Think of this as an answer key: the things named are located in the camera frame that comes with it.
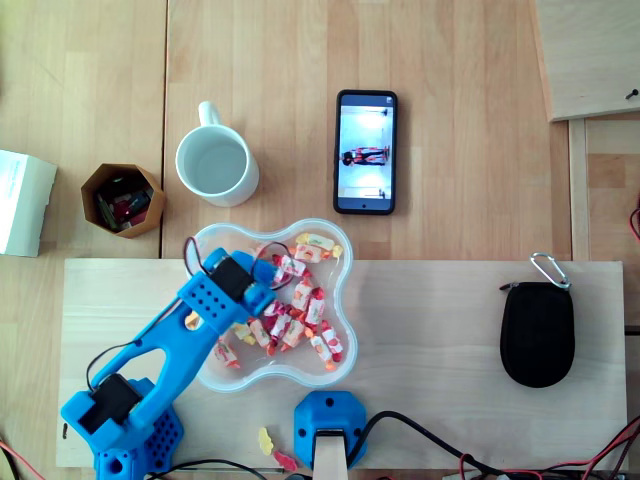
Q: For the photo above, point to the blue 3D printed robot arm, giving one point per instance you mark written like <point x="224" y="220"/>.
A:
<point x="170" y="350"/>

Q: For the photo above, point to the orange white wrapped candy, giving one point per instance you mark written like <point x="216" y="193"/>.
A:
<point x="226" y="354"/>
<point x="320" y="347"/>
<point x="260" y="248"/>
<point x="294" y="334"/>
<point x="260" y="334"/>
<point x="302" y="295"/>
<point x="309" y="254"/>

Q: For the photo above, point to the pink white wrapped candy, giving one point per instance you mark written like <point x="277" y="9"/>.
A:
<point x="295" y="267"/>
<point x="281" y="325"/>

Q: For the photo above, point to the yellow white wrapped candy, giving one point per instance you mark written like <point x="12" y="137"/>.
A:
<point x="245" y="334"/>
<point x="314" y="241"/>

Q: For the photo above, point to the red white wrapped candy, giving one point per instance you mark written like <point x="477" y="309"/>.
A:
<point x="315" y="310"/>
<point x="332" y="340"/>

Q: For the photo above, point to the white ceramic mug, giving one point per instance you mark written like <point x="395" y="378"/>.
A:
<point x="235" y="192"/>

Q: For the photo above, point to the clear plastic Haribo candy tub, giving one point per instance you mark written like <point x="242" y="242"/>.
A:
<point x="260" y="367"/>

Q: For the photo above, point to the brown hexagonal pot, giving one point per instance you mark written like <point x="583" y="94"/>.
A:
<point x="142" y="227"/>

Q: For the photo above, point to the small red part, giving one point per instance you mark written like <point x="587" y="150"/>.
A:
<point x="125" y="209"/>

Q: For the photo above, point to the black smartphone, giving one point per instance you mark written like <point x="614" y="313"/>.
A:
<point x="365" y="150"/>

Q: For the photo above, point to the small green part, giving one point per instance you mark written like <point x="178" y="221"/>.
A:
<point x="105" y="207"/>

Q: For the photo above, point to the yellow gummy candy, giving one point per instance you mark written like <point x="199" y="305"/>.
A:
<point x="265" y="440"/>

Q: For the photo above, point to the pale wooden base board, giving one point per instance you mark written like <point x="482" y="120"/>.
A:
<point x="425" y="350"/>

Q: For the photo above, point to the red gummy candy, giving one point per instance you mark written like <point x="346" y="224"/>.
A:
<point x="285" y="460"/>

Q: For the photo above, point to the white cardboard box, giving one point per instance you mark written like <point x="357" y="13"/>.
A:
<point x="20" y="210"/>

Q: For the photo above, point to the small black screw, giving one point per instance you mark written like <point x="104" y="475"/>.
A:
<point x="631" y="93"/>
<point x="65" y="430"/>

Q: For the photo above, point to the black zip case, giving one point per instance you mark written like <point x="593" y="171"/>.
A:
<point x="537" y="335"/>

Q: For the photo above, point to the silver carabiner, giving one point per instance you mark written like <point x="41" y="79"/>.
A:
<point x="564" y="283"/>

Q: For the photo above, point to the pale wooden plank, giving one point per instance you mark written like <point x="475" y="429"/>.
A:
<point x="590" y="50"/>

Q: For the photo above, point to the blue post base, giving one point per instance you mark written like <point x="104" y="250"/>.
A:
<point x="330" y="410"/>

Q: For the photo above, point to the wooden post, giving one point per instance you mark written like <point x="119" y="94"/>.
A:
<point x="330" y="457"/>

